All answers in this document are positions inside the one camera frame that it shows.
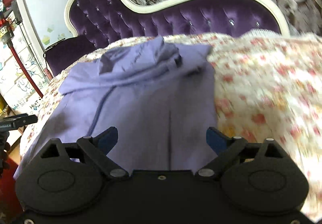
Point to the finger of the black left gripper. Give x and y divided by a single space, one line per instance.
17 121

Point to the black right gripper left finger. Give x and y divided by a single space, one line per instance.
95 151

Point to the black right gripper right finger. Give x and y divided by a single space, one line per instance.
227 150

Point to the lavender zip hooded jacket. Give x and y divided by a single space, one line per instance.
158 95

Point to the white illustrated storage box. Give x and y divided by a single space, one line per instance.
16 90

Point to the red vacuum cleaner tube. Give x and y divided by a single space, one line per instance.
6 38

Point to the floral quilted bedspread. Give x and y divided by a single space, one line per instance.
267 90

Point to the red garment at edge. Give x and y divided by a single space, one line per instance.
10 207

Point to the white door with stickers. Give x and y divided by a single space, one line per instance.
42 5

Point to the purple tufted headboard white frame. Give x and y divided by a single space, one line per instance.
96 24

